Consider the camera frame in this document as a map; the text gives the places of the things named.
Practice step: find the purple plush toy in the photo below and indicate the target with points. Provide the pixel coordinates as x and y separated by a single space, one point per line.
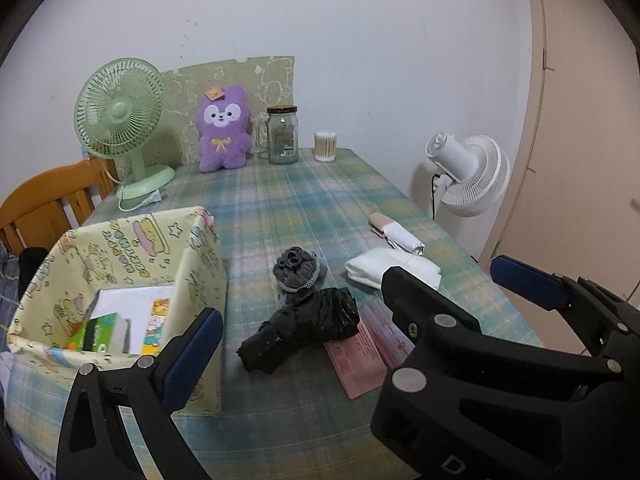
222 140

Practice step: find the wooden chair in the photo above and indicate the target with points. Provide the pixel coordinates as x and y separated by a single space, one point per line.
45 200

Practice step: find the white soft tissue pack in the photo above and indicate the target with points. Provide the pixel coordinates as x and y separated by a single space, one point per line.
380 265

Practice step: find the cotton swab tub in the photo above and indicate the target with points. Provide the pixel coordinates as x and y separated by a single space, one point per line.
325 147

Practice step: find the white and beige rolled cloth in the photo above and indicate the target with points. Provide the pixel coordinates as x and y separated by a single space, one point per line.
400 237

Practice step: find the beige door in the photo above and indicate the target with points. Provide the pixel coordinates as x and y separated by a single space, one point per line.
585 135

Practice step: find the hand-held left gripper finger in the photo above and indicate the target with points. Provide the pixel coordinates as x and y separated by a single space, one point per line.
192 360

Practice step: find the black cloth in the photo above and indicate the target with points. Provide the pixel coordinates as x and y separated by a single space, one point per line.
32 265

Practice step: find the cartoon printed packet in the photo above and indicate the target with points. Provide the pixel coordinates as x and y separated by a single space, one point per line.
155 325

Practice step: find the pink packet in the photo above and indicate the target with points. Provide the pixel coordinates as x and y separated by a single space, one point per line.
360 365

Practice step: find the black plastic bag bundle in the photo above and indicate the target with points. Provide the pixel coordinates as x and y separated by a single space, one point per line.
310 320

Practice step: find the yellow cartoon fabric storage box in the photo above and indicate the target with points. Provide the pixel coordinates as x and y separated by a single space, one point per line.
200 280

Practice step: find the blue plaid bedding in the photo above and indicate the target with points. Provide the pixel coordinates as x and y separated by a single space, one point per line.
7 280

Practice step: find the white paper box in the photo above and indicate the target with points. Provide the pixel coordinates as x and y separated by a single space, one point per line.
135 310

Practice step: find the white standing fan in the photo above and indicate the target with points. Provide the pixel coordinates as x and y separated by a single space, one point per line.
470 170

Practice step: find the glass jar with brown lid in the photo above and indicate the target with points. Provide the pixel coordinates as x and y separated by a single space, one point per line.
282 135

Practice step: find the green desk fan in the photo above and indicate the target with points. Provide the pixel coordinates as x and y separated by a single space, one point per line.
117 110

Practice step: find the green patterned wall sheet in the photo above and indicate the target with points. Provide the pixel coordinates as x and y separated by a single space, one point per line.
270 85

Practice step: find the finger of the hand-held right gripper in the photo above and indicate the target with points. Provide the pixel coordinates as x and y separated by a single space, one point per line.
450 360
530 282

